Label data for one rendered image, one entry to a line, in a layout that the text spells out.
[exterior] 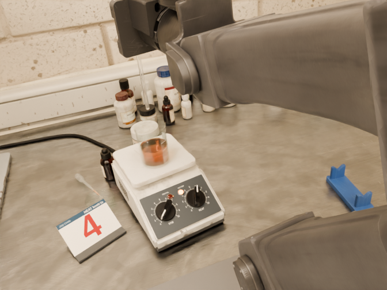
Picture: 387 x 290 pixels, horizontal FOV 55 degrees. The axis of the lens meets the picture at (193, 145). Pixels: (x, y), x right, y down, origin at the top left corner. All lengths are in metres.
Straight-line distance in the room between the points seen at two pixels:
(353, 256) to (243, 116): 0.75
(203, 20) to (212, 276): 0.34
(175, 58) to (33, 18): 0.75
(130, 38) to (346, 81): 0.33
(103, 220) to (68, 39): 0.53
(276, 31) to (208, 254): 0.45
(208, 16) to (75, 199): 0.51
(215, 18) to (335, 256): 0.22
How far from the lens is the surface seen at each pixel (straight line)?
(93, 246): 0.65
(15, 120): 1.08
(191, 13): 0.34
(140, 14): 0.42
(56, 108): 1.05
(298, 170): 0.76
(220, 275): 0.53
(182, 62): 0.31
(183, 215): 0.61
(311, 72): 0.19
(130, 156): 0.68
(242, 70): 0.25
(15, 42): 1.05
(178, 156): 0.66
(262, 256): 0.34
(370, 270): 0.22
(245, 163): 0.78
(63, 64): 1.06
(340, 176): 0.74
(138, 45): 0.46
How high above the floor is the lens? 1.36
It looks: 33 degrees down
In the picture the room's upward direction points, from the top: 7 degrees counter-clockwise
